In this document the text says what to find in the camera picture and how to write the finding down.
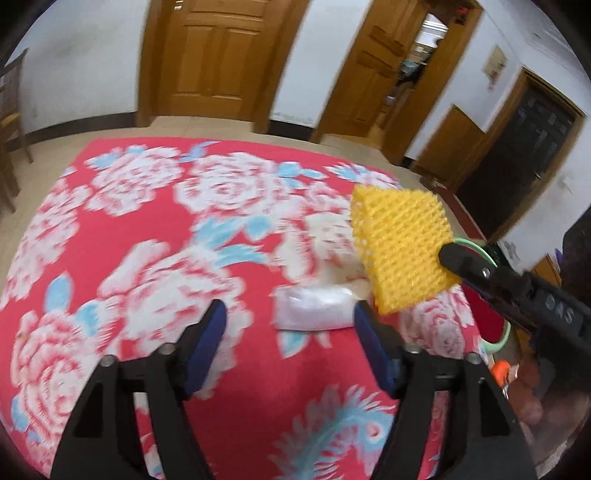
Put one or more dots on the open wooden door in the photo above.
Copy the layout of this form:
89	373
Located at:
373	67

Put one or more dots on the red green trash bin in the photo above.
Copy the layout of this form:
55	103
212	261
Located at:
494	329

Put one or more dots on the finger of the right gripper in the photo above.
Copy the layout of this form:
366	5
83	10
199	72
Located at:
503	288

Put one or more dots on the wall electrical panel box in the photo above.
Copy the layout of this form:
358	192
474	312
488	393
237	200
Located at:
495	65

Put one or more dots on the dark entrance door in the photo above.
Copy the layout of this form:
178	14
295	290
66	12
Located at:
520	154

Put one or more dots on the yellow foam mesh sheet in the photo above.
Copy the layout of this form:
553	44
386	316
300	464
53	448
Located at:
398	234

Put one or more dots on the person's right hand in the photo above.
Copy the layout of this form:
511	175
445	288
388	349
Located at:
549	407

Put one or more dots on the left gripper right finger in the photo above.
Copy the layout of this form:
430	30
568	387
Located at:
482	437

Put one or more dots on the low wooden cabinet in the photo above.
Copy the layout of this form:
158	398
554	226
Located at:
450	148

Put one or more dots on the closed wooden door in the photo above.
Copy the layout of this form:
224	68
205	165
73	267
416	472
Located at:
219	59

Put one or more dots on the far wooden chair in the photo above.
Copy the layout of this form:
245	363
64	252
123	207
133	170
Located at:
11	123

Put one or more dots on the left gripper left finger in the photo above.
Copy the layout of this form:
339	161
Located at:
101	438

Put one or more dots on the red floral tablecloth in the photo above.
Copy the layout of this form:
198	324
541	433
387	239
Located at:
133	242

